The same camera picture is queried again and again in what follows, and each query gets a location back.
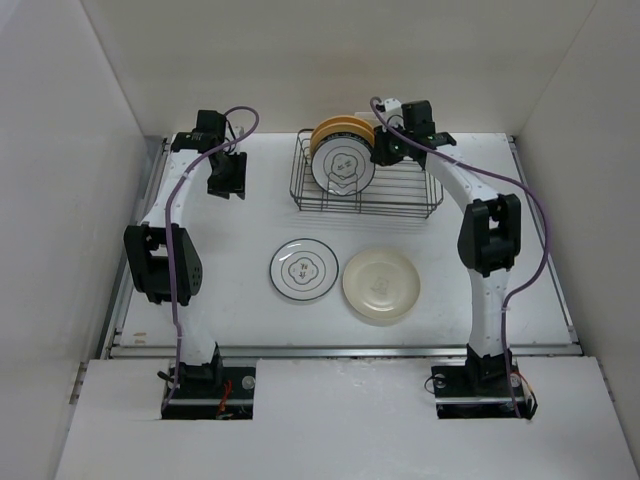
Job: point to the white cutlery holder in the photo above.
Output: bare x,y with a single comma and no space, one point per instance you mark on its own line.
367,116

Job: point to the white plate green rim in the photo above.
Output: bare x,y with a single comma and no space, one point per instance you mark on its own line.
304,269

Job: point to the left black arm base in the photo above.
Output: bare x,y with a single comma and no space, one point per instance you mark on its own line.
209,392

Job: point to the metal wire dish rack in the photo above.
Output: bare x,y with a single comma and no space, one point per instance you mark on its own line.
403,190

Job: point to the yellow plate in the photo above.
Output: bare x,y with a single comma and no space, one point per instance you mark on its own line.
351,119
325,132

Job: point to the front yellow plate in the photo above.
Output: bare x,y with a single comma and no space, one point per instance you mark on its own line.
325,132

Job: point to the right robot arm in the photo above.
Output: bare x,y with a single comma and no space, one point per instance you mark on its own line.
489,239

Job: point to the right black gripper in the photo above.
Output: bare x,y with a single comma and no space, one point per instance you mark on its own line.
379,154

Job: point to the cream plate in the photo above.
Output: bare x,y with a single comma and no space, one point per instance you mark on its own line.
382,285

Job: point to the rear yellow plate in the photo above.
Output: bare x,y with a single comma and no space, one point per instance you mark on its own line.
351,119

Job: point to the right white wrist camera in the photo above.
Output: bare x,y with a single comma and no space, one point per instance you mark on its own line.
388,112

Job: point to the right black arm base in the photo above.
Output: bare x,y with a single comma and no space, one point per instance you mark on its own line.
456,398

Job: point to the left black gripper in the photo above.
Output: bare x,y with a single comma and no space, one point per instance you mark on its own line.
234,184

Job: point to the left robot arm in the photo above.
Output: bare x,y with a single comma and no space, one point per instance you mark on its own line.
163,260

